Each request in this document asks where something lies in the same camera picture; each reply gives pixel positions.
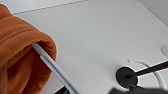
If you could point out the dark clothes rod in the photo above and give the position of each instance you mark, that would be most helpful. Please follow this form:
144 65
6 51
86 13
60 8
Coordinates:
126 77

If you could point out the white wardrobe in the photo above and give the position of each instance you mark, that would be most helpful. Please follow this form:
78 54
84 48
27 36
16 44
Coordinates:
100 33

